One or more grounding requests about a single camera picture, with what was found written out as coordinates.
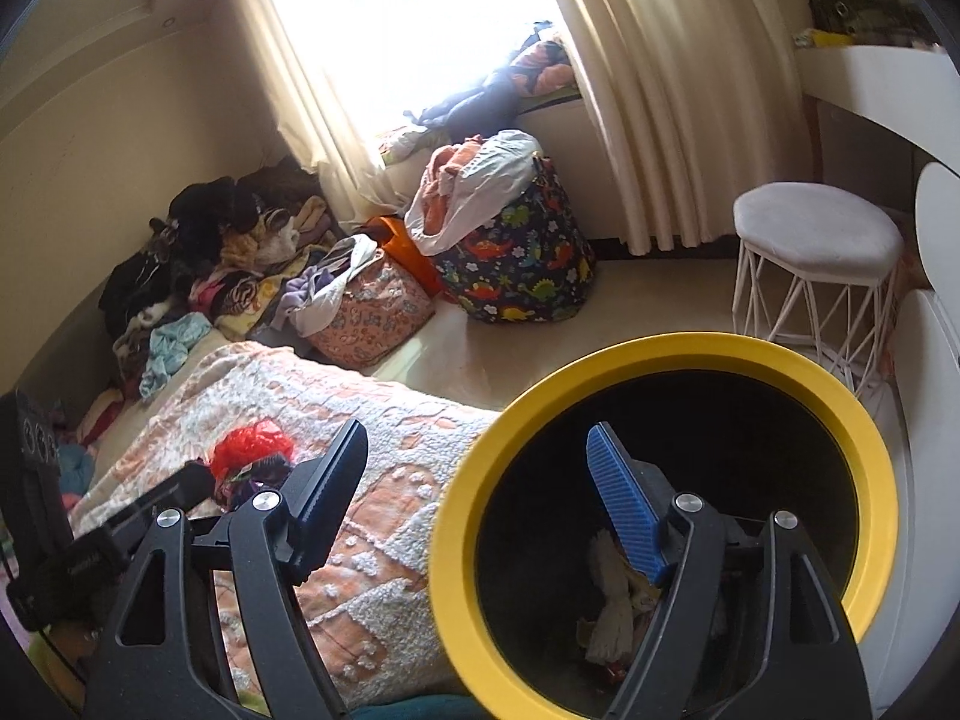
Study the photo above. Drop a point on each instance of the narrow cream curtain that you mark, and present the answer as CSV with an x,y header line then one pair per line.
x,y
300,112

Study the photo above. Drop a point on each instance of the peach patterned blanket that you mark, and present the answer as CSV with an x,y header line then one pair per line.
x,y
390,480

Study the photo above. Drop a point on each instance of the white grey garment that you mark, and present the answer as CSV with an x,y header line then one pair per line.
x,y
330,300

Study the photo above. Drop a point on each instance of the yellow rimmed trash bin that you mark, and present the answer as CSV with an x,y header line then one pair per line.
x,y
465,502

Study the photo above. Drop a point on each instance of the white vanity desk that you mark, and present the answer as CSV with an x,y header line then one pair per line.
x,y
862,82

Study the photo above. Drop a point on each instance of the pink patterned fabric bag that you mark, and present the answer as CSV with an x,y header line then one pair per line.
x,y
375,315

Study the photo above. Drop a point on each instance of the dinosaur print laundry bag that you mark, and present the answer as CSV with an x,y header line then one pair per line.
x,y
517,255

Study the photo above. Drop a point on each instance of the pile of clothes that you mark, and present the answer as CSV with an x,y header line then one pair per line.
x,y
210,217

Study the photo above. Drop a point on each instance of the wide cream curtain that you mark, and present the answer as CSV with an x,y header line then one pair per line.
x,y
675,90

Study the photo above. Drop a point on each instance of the yellow box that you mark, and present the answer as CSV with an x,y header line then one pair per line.
x,y
829,37

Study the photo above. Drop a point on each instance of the window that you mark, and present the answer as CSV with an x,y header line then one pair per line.
x,y
412,15

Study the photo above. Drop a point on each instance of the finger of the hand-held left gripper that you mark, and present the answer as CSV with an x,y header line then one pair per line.
x,y
161,491

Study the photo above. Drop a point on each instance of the orange bag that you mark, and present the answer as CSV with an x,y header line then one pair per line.
x,y
401,247

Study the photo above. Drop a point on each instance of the teal cushion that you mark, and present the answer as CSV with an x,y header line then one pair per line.
x,y
405,709

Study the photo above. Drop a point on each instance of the white round stool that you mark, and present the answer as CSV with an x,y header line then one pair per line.
x,y
817,229

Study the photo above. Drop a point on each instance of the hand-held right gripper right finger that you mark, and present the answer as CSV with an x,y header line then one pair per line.
x,y
626,510

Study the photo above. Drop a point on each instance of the white rounded cabinet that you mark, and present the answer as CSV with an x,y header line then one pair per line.
x,y
937,360

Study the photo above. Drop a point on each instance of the red white cloth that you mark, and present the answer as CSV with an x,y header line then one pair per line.
x,y
101,420

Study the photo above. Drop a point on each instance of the orange towel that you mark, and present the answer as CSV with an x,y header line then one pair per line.
x,y
450,199

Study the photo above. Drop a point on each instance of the purple patterned snack wrapper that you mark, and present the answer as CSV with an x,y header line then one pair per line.
x,y
247,484

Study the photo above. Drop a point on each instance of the dark handbag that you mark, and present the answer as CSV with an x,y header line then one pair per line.
x,y
862,11

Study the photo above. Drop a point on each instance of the grey bed headboard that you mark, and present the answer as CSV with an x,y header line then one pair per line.
x,y
67,337

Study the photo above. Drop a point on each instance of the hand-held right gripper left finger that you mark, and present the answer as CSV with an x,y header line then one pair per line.
x,y
330,495

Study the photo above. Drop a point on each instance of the light blue cloth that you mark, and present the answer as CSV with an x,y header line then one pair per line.
x,y
176,341

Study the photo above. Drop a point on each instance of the clothes on window sill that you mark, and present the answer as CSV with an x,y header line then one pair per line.
x,y
480,101

